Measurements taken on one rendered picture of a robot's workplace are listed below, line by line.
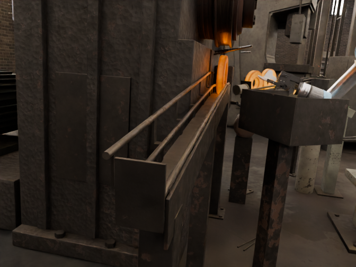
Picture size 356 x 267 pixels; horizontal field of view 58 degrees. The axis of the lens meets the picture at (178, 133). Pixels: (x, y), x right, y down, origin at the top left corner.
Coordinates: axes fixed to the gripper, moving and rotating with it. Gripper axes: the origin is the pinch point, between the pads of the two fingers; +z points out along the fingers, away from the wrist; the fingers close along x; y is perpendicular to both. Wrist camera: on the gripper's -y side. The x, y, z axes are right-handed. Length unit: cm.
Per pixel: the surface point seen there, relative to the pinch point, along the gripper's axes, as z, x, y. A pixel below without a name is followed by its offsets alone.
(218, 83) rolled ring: 16.6, 21.1, -9.6
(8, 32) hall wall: 617, -574, -122
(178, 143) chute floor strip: 15, 93, -23
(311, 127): -17, 75, -8
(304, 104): -12, 77, -3
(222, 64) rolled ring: 18.5, 20.8, -0.8
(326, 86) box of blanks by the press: -69, -181, 18
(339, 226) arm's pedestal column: -69, 1, -55
